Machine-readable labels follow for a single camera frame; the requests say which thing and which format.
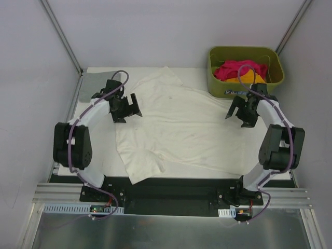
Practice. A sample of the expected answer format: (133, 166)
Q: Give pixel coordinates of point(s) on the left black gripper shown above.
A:
(127, 108)

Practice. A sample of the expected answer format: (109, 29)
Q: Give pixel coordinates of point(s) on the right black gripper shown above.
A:
(241, 111)

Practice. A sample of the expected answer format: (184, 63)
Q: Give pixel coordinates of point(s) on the cream white t shirt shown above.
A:
(182, 125)

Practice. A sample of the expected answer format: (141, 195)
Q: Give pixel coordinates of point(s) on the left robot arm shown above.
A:
(72, 146)

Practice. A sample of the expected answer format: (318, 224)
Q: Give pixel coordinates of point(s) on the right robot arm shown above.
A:
(282, 145)

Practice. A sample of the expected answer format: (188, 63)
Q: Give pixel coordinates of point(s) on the orange t shirt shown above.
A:
(248, 78)

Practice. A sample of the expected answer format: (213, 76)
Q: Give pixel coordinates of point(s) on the magenta pink t shirt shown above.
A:
(232, 69)

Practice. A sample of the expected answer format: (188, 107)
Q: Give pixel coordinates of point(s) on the folded grey t shirt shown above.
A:
(93, 83)

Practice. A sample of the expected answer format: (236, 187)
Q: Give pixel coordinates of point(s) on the olive green plastic bin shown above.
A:
(262, 55)

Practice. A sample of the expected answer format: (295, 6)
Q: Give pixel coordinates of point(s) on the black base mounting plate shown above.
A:
(173, 196)

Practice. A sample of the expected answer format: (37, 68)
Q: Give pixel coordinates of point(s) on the right white cable duct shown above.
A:
(234, 212)

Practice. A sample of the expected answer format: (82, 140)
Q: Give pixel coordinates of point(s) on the white cable duct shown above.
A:
(234, 212)
(82, 209)

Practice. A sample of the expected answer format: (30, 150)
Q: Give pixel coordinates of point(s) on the left white cable duct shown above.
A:
(82, 209)

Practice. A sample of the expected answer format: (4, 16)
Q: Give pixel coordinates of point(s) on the aluminium frame rail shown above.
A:
(289, 198)

